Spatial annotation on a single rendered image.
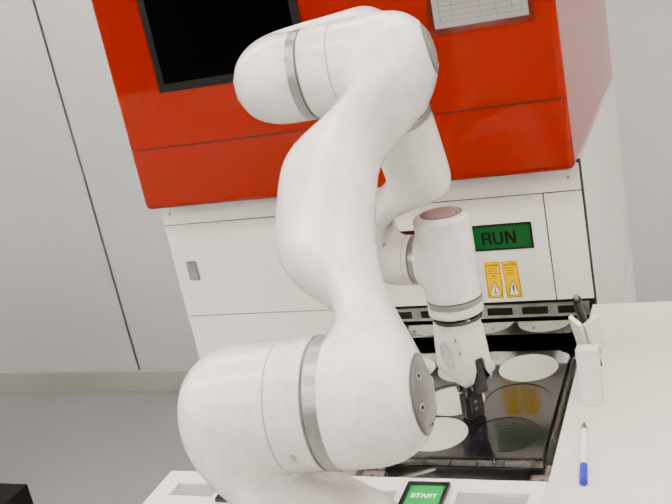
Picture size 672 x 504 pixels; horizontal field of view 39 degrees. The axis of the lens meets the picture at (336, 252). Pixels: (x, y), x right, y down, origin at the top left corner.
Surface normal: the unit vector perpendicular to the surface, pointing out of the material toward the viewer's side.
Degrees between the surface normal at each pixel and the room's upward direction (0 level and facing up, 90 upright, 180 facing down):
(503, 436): 0
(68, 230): 90
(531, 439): 0
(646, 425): 0
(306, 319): 90
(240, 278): 90
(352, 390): 53
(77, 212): 90
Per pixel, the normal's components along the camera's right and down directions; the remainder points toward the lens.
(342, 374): -0.32, -0.43
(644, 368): -0.19, -0.93
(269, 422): -0.33, 0.07
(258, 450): -0.23, 0.50
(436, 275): -0.47, 0.36
